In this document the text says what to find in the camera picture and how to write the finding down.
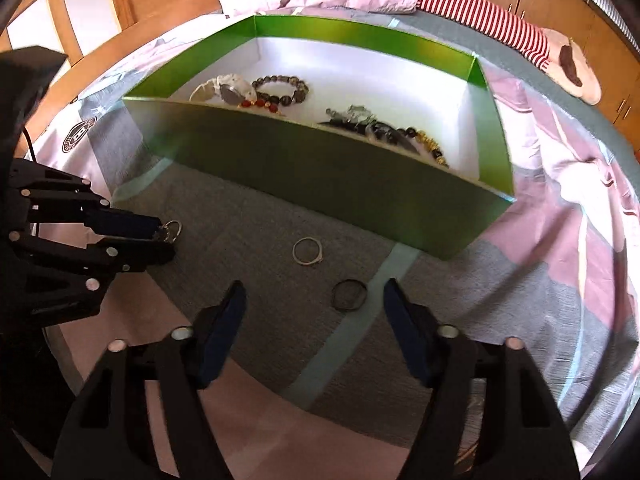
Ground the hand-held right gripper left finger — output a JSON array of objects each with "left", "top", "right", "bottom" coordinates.
[{"left": 50, "top": 280, "right": 248, "bottom": 480}]

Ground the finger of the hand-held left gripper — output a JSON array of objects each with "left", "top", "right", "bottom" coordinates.
[
  {"left": 7, "top": 232, "right": 177, "bottom": 324},
  {"left": 10, "top": 159, "right": 164, "bottom": 241}
]

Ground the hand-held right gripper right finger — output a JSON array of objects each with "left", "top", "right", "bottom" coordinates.
[{"left": 382, "top": 277, "right": 583, "bottom": 480}]

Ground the dark metal ring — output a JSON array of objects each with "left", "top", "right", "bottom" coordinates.
[{"left": 332, "top": 279, "right": 369, "bottom": 312}]

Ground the thin silver ring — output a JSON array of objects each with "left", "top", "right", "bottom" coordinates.
[{"left": 292, "top": 237, "right": 324, "bottom": 267}]

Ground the white wrist watch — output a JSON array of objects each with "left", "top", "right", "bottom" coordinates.
[{"left": 189, "top": 73, "right": 257, "bottom": 107}]

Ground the green cardboard box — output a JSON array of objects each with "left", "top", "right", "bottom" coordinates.
[{"left": 121, "top": 14, "right": 516, "bottom": 261}]

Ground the reddish brown bead bracelet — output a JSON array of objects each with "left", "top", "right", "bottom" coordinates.
[{"left": 238, "top": 98, "right": 287, "bottom": 116}]

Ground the grey brown bead bracelet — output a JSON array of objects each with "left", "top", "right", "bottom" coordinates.
[{"left": 251, "top": 74, "right": 310, "bottom": 108}]

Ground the black and gold bead bracelet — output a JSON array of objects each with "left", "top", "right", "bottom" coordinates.
[{"left": 394, "top": 126, "right": 451, "bottom": 169}]

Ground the black band bracelet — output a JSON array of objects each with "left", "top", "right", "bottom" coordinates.
[{"left": 316, "top": 117, "right": 369, "bottom": 135}]

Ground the patterned pink grey bed sheet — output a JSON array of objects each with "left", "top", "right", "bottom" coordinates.
[{"left": 30, "top": 6, "right": 637, "bottom": 480}]

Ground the striped plush toy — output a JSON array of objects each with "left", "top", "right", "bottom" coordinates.
[{"left": 415, "top": 0, "right": 603, "bottom": 106}]

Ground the wooden wardrobe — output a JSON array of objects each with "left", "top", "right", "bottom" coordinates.
[{"left": 434, "top": 0, "right": 640, "bottom": 128}]

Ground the window blind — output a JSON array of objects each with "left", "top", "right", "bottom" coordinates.
[{"left": 590, "top": 0, "right": 640, "bottom": 61}]

